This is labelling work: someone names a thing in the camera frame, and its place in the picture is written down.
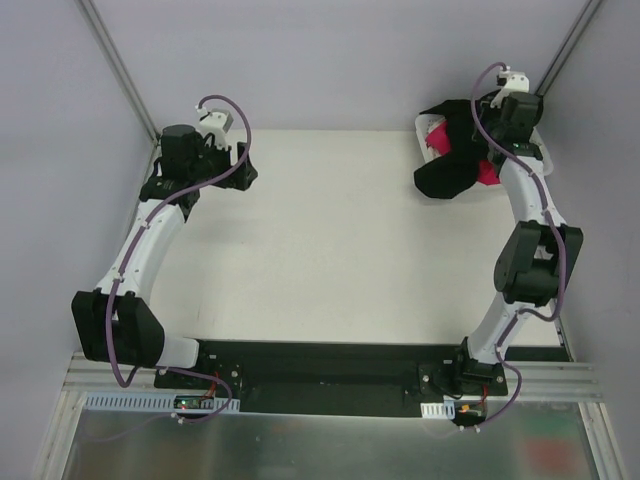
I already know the black daisy print t-shirt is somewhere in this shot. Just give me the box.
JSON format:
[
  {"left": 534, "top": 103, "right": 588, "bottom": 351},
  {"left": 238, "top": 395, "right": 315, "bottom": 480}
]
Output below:
[{"left": 413, "top": 99, "right": 488, "bottom": 200}]

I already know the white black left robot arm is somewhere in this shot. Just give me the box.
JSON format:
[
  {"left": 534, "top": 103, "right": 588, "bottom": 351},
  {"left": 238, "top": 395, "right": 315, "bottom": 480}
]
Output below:
[{"left": 71, "top": 124, "right": 258, "bottom": 389}]

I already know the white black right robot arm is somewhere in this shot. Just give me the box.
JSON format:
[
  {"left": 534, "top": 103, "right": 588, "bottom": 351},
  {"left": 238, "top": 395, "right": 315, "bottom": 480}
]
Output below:
[{"left": 450, "top": 92, "right": 584, "bottom": 395}]

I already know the pink t-shirt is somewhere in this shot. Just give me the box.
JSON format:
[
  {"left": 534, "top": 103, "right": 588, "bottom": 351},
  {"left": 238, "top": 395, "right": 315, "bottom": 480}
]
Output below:
[{"left": 424, "top": 120, "right": 500, "bottom": 186}]

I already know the white plastic basket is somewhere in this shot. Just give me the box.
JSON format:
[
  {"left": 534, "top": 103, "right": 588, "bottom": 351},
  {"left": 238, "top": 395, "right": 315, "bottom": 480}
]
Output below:
[{"left": 415, "top": 114, "right": 554, "bottom": 176}]

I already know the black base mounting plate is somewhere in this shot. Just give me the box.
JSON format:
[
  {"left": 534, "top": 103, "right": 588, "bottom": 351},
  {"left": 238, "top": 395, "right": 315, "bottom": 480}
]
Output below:
[{"left": 154, "top": 340, "right": 508, "bottom": 418}]

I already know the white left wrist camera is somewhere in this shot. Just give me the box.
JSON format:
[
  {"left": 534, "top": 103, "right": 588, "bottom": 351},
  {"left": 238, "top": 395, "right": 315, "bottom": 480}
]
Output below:
[{"left": 196, "top": 107, "right": 234, "bottom": 150}]

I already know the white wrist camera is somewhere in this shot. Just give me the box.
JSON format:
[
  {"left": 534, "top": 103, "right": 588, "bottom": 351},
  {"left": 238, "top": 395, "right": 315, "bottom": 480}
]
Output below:
[
  {"left": 490, "top": 69, "right": 530, "bottom": 109},
  {"left": 196, "top": 107, "right": 234, "bottom": 150}
]

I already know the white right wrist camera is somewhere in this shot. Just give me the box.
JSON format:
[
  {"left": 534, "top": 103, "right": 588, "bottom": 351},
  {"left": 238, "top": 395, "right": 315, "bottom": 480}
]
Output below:
[{"left": 490, "top": 69, "right": 530, "bottom": 109}]

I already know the right aluminium frame post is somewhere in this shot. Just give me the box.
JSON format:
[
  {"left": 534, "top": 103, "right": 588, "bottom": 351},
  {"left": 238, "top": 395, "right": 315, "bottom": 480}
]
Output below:
[{"left": 535, "top": 0, "right": 606, "bottom": 96}]

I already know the aluminium frame post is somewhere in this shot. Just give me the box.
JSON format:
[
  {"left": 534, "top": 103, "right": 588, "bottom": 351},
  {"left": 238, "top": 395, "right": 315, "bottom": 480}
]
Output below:
[
  {"left": 74, "top": 0, "right": 159, "bottom": 145},
  {"left": 535, "top": 0, "right": 606, "bottom": 96}
]

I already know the left aluminium frame post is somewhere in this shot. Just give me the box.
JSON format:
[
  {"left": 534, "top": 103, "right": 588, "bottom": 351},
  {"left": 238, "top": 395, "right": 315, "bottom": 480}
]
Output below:
[{"left": 74, "top": 0, "right": 159, "bottom": 145}]

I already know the white left cable duct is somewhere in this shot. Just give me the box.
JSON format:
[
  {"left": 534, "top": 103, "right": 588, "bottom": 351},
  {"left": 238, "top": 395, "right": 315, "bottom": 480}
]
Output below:
[{"left": 84, "top": 393, "right": 240, "bottom": 415}]

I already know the white cable duct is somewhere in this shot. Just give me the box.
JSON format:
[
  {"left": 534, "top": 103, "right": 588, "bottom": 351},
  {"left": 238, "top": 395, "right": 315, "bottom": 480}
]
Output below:
[
  {"left": 420, "top": 400, "right": 456, "bottom": 420},
  {"left": 84, "top": 393, "right": 240, "bottom": 415}
]

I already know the front aluminium rail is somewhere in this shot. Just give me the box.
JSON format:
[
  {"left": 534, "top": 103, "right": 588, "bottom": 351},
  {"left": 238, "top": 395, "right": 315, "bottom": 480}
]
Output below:
[{"left": 62, "top": 353, "right": 604, "bottom": 403}]

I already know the white right cable duct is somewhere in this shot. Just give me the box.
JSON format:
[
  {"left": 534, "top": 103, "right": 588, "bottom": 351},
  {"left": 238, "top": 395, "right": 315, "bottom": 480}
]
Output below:
[{"left": 420, "top": 400, "right": 456, "bottom": 420}]

